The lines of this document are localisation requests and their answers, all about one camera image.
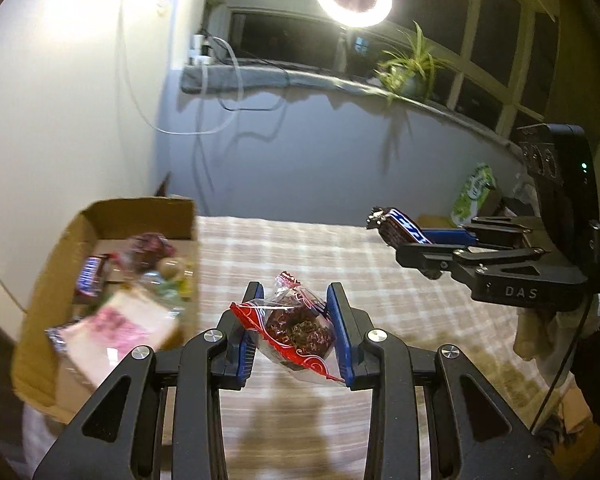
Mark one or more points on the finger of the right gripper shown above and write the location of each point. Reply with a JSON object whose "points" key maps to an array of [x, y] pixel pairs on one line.
{"points": [[433, 259], [484, 231]]}

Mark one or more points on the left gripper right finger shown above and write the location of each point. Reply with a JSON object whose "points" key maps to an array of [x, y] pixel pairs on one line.
{"points": [[472, 432]]}

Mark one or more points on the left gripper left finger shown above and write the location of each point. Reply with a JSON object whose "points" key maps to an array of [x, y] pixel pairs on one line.
{"points": [[117, 434]]}

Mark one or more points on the small Snickers bar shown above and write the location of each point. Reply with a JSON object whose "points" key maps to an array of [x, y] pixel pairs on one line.
{"points": [[395, 228]]}

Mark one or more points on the packaged sliced bread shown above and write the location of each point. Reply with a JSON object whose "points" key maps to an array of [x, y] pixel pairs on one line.
{"points": [[129, 318]]}

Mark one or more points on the large Snickers bar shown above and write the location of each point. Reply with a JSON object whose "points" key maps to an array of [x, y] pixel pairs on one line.
{"points": [[91, 279]]}

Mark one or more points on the yellow snack packet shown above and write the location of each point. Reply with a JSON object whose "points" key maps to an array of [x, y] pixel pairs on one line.
{"points": [[187, 285]]}

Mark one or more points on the small silver black snack packet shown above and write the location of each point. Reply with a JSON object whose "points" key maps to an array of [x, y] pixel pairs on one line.
{"points": [[60, 336]]}

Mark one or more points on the green candy packet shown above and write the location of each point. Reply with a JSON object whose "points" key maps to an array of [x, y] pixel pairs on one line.
{"points": [[164, 291]]}

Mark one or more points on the green white bag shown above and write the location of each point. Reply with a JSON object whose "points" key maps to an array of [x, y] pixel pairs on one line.
{"points": [[473, 194]]}

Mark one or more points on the potted spider plant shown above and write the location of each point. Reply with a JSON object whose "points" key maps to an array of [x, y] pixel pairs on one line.
{"points": [[413, 74]]}

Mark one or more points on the grey windowsill mat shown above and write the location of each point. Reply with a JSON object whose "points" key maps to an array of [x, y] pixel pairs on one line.
{"points": [[222, 78]]}

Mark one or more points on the white power adapter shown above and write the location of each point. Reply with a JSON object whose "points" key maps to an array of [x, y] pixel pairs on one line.
{"points": [[200, 52]]}

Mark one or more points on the ring light tripod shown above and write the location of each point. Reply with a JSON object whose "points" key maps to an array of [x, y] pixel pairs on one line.
{"points": [[341, 59]]}

